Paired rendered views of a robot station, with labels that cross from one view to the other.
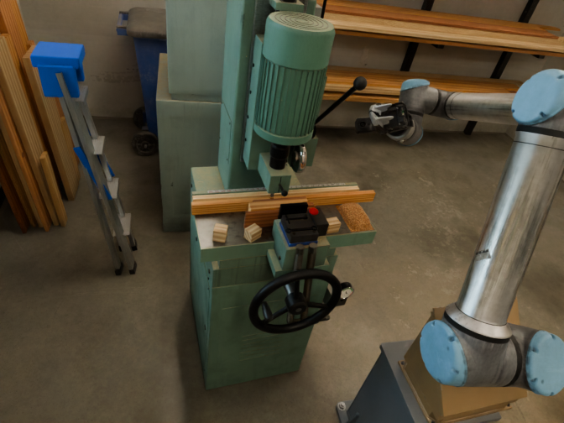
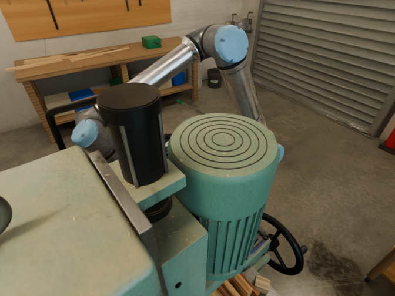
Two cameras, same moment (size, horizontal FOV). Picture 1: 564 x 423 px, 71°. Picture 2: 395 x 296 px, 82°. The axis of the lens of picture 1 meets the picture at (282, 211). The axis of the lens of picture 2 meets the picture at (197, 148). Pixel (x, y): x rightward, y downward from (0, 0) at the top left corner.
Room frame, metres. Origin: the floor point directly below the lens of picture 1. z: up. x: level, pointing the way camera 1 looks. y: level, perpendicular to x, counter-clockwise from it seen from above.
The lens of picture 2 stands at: (1.17, 0.31, 1.72)
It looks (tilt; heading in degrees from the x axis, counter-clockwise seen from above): 39 degrees down; 255
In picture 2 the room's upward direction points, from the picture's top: straight up
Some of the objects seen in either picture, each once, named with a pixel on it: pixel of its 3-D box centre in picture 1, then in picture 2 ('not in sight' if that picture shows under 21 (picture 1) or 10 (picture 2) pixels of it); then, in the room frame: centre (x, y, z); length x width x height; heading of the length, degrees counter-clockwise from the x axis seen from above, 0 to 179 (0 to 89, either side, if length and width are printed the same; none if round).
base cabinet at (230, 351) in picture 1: (247, 282); not in sight; (1.17, 0.09, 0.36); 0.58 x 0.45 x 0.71; 24
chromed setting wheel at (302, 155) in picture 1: (298, 156); not in sight; (1.23, -0.02, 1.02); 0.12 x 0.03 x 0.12; 24
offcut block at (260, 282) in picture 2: (253, 232); (261, 284); (0.90, 0.08, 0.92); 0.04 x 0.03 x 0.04; 144
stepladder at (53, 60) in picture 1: (96, 175); not in sight; (1.44, 0.89, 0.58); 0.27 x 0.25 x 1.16; 111
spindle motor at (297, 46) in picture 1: (291, 80); (217, 201); (1.06, 0.04, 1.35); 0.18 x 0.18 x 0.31
